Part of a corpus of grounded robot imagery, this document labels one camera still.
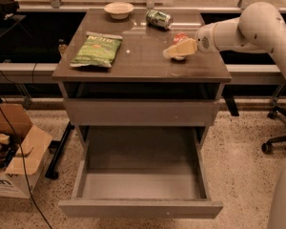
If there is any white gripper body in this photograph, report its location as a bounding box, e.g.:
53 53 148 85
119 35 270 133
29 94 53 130
194 24 218 53

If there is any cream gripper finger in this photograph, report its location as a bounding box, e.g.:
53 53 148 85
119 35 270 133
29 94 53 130
163 38 197 58

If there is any red coke can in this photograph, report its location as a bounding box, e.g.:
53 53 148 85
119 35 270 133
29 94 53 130
173 32 188 61

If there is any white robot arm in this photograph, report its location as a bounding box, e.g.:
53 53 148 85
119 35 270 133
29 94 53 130
163 2 286 229

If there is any green soda can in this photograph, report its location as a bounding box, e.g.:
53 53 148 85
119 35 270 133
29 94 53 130
146 9 174 30

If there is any grey drawer cabinet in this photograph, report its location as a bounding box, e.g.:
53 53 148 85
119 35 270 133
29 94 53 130
52 9 231 140

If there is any closed grey upper drawer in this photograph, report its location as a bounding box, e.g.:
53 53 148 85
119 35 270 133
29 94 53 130
63 98 219 127

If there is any open grey bottom drawer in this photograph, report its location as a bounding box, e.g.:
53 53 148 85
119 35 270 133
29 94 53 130
59 127 223 219

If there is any white bowl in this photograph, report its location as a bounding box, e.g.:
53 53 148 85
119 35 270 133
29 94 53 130
104 2 133 20

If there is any green chip bag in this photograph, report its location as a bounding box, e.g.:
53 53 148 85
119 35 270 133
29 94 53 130
70 31 123 69

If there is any black office chair base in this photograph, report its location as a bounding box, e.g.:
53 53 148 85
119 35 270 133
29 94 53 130
261 106 286 155

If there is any black table leg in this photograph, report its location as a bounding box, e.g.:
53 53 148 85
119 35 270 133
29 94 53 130
45 123 73 179

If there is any cardboard box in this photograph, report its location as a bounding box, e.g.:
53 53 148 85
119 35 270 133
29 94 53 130
0 103 52 198

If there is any black cable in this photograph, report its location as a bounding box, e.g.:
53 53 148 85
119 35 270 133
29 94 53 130
0 62 53 229

